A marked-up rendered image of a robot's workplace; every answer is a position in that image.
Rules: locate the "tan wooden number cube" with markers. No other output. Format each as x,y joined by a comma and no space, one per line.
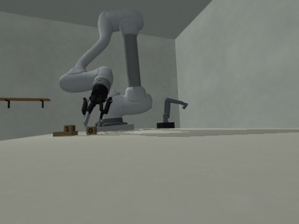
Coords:
69,128
92,130

